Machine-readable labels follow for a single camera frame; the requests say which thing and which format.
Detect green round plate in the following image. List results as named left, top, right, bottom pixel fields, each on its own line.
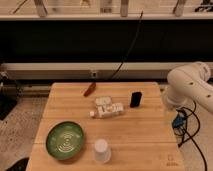
left=45, top=121, right=85, bottom=160

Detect red-brown marker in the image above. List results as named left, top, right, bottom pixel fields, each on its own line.
left=84, top=82, right=96, bottom=97

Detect translucent yellowish gripper finger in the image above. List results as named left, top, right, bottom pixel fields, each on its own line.
left=164, top=107, right=176, bottom=124

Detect black hanging cable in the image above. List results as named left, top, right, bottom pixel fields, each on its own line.
left=107, top=10, right=145, bottom=81

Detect blue connector box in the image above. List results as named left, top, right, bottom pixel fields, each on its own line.
left=172, top=115, right=185, bottom=128

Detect dark equipment at left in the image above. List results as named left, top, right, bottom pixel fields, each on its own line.
left=0, top=71, right=21, bottom=121

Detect black floor cables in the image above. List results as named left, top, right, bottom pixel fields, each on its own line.
left=174, top=103, right=208, bottom=171

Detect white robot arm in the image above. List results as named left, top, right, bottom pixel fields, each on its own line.
left=162, top=62, right=213, bottom=124

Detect black eraser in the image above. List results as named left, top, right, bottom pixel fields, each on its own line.
left=130, top=92, right=142, bottom=108

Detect white medicine bottle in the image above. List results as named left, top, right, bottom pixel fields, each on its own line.
left=89, top=103, right=124, bottom=118

